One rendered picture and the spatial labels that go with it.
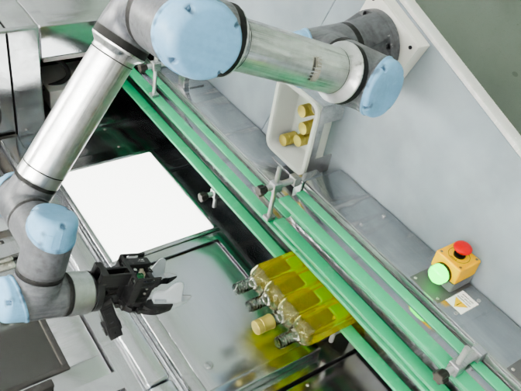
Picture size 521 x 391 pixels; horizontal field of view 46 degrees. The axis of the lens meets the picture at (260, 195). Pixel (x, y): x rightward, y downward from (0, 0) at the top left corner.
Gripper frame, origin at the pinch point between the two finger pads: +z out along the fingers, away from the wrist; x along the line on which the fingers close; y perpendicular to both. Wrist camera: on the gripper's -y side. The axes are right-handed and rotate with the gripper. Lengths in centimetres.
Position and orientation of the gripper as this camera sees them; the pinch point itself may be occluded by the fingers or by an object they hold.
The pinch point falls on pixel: (176, 289)
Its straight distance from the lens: 124.4
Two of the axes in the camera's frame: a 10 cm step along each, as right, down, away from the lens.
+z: 7.1, 0.1, 7.1
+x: -5.6, -5.9, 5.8
